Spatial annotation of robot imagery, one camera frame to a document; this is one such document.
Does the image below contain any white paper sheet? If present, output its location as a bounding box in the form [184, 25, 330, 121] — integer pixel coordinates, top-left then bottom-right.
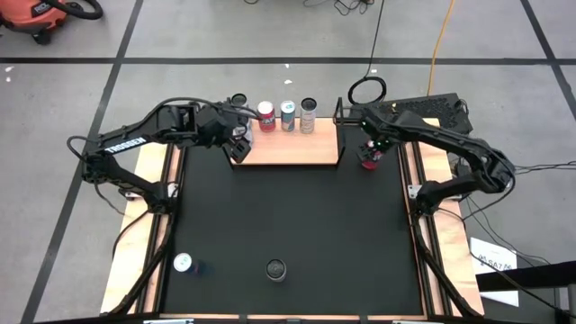
[469, 237, 519, 308]

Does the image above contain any yellow hanging cable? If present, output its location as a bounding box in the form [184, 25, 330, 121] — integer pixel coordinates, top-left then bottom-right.
[411, 0, 458, 109]

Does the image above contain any blue can with white lid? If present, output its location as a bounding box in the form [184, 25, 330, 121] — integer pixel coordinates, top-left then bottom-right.
[279, 100, 297, 133]
[173, 252, 212, 276]

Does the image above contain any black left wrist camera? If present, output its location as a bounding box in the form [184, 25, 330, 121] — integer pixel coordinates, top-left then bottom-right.
[195, 103, 238, 148]

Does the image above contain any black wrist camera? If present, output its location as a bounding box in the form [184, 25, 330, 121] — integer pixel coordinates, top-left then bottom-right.
[375, 128, 400, 152]
[195, 103, 238, 148]

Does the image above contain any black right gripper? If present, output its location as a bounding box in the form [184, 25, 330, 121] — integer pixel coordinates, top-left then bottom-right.
[356, 114, 388, 164]

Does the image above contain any black floor cable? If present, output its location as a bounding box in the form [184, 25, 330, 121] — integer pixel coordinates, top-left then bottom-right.
[515, 159, 576, 176]

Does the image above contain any black table mat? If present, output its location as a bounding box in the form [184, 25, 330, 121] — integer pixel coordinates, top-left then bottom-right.
[160, 124, 425, 316]

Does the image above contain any orange Fanta can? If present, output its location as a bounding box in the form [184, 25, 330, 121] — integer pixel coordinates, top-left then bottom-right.
[359, 142, 383, 171]

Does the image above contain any silver Celsius Tropical Vibe can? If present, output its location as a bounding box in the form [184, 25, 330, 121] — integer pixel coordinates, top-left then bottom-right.
[265, 257, 288, 284]

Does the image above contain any black aluminium table frame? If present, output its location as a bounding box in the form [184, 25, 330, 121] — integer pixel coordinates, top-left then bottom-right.
[101, 114, 485, 324]

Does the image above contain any black hanging cable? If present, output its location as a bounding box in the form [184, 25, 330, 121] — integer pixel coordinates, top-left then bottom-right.
[346, 0, 388, 107]

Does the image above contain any wooden shelf board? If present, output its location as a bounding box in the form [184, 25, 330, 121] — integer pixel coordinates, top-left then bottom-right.
[229, 117, 339, 166]

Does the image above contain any red can with white lid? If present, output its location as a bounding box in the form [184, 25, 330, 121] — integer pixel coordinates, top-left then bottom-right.
[256, 100, 277, 133]

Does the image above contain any orange shop vacuum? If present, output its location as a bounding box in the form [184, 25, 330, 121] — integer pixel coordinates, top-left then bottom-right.
[0, 0, 68, 46]

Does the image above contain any black perforated equipment case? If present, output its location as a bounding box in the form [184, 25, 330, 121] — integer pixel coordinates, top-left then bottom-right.
[349, 92, 473, 136]

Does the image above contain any black cable tangle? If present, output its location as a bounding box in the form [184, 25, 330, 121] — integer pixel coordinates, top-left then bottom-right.
[242, 0, 377, 17]

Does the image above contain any black flat beam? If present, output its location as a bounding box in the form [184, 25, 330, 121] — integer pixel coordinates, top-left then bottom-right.
[475, 259, 576, 293]

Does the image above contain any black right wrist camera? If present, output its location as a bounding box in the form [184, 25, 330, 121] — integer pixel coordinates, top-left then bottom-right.
[375, 128, 400, 152]

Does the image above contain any black vacuum hose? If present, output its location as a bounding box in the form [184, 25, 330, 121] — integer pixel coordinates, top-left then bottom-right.
[42, 0, 104, 22]

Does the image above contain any silver Celsius Peach Vibe can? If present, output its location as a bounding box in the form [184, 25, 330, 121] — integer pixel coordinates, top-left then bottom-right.
[299, 97, 318, 135]

